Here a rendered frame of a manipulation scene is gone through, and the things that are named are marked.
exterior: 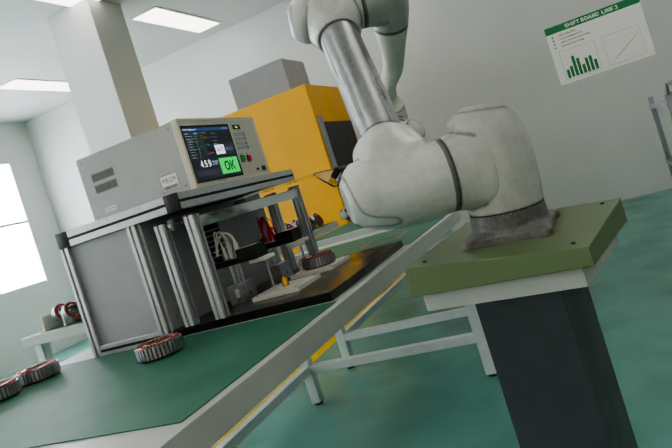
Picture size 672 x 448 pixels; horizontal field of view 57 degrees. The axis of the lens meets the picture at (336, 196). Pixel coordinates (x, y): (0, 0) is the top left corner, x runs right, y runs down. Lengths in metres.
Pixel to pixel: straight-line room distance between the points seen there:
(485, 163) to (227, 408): 0.65
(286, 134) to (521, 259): 4.54
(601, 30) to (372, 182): 5.81
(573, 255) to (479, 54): 5.90
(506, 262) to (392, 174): 0.27
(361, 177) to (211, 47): 7.03
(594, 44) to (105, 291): 5.79
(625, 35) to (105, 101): 5.00
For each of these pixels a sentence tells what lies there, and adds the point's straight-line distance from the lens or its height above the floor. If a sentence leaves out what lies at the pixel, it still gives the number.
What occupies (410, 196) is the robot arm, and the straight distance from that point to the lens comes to 1.19.
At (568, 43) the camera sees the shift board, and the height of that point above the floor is 1.68.
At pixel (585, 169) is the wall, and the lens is 6.87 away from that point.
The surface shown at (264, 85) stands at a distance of 5.94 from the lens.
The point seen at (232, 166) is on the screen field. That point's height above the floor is 1.16.
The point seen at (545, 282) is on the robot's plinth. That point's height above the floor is 0.73.
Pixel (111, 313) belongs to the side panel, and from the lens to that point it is 1.86.
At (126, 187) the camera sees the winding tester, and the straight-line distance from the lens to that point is 1.91.
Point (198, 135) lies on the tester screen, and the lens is 1.84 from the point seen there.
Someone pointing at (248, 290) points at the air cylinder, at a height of 0.80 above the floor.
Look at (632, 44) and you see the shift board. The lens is 6.89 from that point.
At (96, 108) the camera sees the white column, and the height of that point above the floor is 2.35.
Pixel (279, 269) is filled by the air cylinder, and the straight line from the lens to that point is 2.00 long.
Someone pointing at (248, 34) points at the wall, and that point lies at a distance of 7.90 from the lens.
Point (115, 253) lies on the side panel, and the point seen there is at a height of 1.01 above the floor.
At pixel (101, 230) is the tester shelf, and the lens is 1.80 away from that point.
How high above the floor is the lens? 1.00
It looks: 1 degrees down
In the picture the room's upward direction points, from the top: 18 degrees counter-clockwise
